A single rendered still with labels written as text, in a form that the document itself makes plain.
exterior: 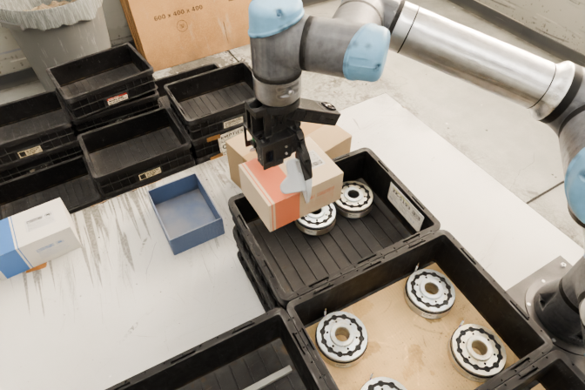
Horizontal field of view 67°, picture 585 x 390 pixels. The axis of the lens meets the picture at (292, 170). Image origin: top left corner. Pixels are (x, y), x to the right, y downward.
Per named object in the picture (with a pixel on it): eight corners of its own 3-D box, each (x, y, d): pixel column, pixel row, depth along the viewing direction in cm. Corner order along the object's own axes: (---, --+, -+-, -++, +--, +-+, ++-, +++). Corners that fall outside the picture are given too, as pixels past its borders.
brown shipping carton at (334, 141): (273, 221, 127) (272, 184, 116) (230, 178, 139) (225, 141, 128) (347, 173, 141) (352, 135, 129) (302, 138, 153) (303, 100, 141)
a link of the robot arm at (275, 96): (285, 52, 70) (313, 77, 65) (286, 77, 74) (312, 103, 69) (243, 66, 68) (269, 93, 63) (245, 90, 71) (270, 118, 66)
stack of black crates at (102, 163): (180, 158, 225) (167, 105, 201) (203, 197, 207) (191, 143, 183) (101, 189, 211) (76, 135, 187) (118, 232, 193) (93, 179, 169)
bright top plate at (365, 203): (355, 177, 118) (355, 175, 118) (380, 200, 112) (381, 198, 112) (325, 192, 114) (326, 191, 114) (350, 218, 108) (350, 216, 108)
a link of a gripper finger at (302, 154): (296, 178, 79) (281, 133, 77) (304, 175, 80) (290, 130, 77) (307, 182, 75) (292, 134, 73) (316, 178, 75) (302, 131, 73)
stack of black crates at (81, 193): (100, 189, 211) (84, 153, 195) (117, 232, 193) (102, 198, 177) (10, 223, 197) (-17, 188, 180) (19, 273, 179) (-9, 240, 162)
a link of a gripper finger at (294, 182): (284, 212, 79) (268, 164, 76) (312, 199, 81) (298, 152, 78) (292, 216, 76) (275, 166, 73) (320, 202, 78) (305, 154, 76)
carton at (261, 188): (308, 162, 95) (309, 136, 90) (340, 198, 88) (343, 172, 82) (241, 191, 89) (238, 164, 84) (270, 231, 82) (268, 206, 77)
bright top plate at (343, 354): (345, 303, 92) (345, 302, 92) (378, 342, 87) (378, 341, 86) (305, 330, 88) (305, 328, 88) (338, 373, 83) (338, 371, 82)
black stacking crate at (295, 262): (362, 177, 124) (366, 147, 116) (431, 256, 106) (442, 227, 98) (231, 230, 112) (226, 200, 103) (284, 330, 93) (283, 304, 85)
